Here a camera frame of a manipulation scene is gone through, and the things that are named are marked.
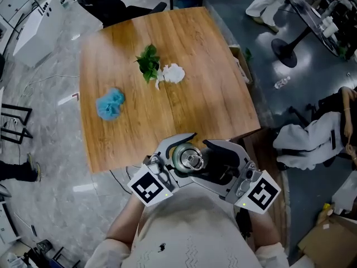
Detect clear plastic water bottle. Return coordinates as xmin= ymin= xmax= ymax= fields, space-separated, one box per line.
xmin=274 ymin=76 xmax=291 ymax=89

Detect white cups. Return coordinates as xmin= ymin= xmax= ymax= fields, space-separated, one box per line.
xmin=320 ymin=16 xmax=338 ymax=38

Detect black swivel chair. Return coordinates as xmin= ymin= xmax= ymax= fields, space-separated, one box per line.
xmin=288 ymin=96 xmax=357 ymax=170

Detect white cabinet box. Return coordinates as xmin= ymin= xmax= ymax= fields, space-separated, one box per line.
xmin=12 ymin=0 xmax=66 ymax=68

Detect black metal stand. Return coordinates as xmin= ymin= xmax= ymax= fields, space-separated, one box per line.
xmin=16 ymin=238 xmax=81 ymax=268

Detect open cardboard box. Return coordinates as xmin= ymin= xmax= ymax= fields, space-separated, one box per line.
xmin=228 ymin=45 xmax=253 ymax=85

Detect person's left forearm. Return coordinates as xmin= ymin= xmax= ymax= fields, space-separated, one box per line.
xmin=105 ymin=195 xmax=146 ymax=248

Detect metal jar lid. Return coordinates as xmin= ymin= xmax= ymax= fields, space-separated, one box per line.
xmin=180 ymin=148 xmax=203 ymax=171

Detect blue artificial flower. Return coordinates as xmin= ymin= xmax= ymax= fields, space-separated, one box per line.
xmin=95 ymin=87 xmax=126 ymax=121

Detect white garment on chair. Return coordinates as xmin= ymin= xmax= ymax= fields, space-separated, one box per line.
xmin=272 ymin=111 xmax=345 ymax=170

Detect flattened brown cardboard boxes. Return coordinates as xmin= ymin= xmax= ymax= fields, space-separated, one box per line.
xmin=297 ymin=215 xmax=357 ymax=268

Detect metal jar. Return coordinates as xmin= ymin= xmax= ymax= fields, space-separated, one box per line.
xmin=172 ymin=142 xmax=206 ymax=178

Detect black office chair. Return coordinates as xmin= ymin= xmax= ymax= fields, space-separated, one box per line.
xmin=77 ymin=0 xmax=167 ymax=27

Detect round black pedestal table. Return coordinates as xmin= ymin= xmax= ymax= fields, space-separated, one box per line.
xmin=271 ymin=0 xmax=340 ymax=68

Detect small green potted plant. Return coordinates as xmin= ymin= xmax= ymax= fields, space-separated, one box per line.
xmin=134 ymin=44 xmax=161 ymax=84

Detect person's right forearm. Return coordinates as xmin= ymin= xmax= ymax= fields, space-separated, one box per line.
xmin=249 ymin=208 xmax=281 ymax=248

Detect person's cream knitted sweater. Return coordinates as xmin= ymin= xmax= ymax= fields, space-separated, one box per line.
xmin=85 ymin=185 xmax=290 ymax=268

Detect white floor cable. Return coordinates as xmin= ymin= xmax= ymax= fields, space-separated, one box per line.
xmin=23 ymin=74 xmax=80 ymax=96

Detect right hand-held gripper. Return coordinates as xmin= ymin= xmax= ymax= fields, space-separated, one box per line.
xmin=190 ymin=138 xmax=282 ymax=214

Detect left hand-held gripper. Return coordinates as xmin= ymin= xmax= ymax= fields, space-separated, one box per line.
xmin=127 ymin=132 xmax=197 ymax=207

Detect crumpled white tissue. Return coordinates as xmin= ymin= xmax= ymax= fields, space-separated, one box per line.
xmin=155 ymin=63 xmax=186 ymax=91

